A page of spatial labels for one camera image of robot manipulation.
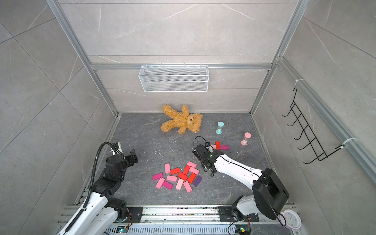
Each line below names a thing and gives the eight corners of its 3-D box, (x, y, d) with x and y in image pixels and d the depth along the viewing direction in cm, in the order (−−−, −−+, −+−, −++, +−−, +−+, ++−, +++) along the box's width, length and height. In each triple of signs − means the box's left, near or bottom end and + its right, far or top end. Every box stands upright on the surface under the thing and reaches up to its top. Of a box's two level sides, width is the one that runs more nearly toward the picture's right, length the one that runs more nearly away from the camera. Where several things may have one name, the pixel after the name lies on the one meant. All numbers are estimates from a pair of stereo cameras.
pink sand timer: (241, 145, 103) (245, 137, 95) (240, 140, 106) (244, 132, 98) (247, 145, 103) (252, 137, 95) (246, 140, 106) (250, 132, 98)
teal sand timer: (216, 134, 109) (218, 126, 101) (215, 129, 112) (217, 121, 104) (222, 134, 109) (224, 126, 101) (221, 129, 112) (223, 121, 104)
